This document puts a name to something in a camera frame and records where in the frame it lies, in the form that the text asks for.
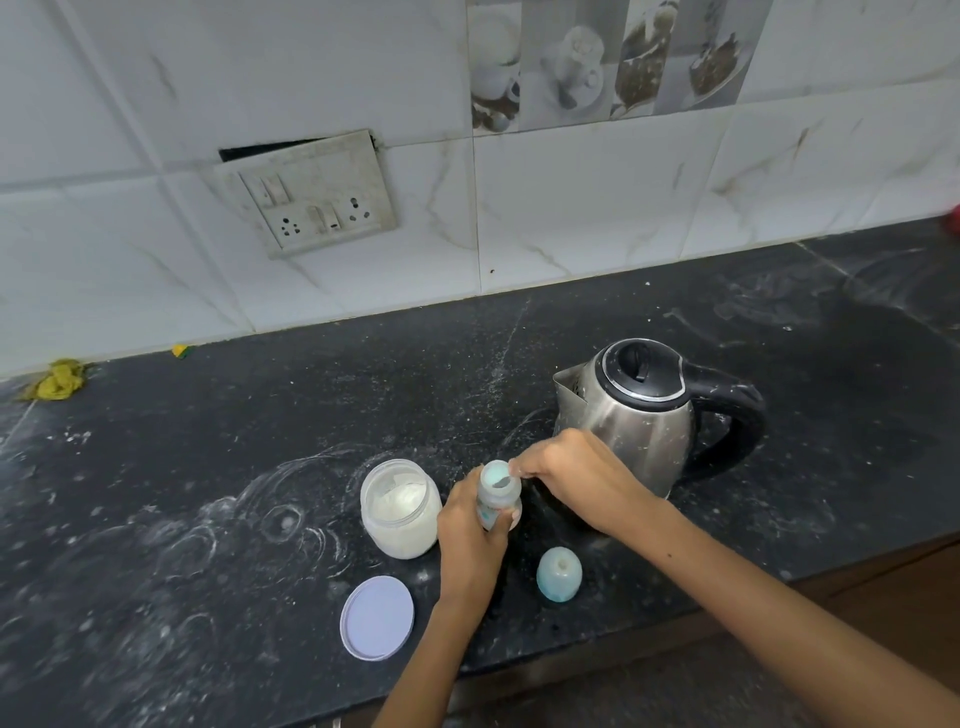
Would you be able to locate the person's left hand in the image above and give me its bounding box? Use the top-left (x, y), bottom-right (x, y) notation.
top-left (436, 468), bottom-right (524, 610)

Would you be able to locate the person's right hand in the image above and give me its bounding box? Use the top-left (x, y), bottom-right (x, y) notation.
top-left (509, 428), bottom-right (664, 538)

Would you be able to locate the clear baby bottle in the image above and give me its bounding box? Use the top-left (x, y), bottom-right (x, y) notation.
top-left (474, 460), bottom-right (524, 534)

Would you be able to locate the person's left forearm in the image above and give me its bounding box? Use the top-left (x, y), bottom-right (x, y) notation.
top-left (370, 588), bottom-right (490, 728)

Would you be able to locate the person's right forearm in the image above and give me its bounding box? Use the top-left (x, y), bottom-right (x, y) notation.
top-left (641, 498), bottom-right (960, 728)

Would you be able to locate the clear jar of white powder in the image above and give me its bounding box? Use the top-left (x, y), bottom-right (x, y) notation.
top-left (360, 458), bottom-right (444, 561)

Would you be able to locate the steel electric kettle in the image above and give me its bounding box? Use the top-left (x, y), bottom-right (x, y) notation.
top-left (552, 337), bottom-right (769, 502)

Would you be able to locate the teal dome bottle cap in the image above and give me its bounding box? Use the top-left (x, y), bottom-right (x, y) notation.
top-left (535, 546), bottom-right (584, 605)

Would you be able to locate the round white jar lid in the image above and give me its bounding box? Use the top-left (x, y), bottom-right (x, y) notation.
top-left (339, 575), bottom-right (416, 663)

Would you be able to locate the crumpled yellow cloth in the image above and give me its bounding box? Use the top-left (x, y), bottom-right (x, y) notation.
top-left (16, 358), bottom-right (90, 403)

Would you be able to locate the white wall switch socket plate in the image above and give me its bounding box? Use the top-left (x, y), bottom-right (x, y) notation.
top-left (213, 129), bottom-right (401, 261)

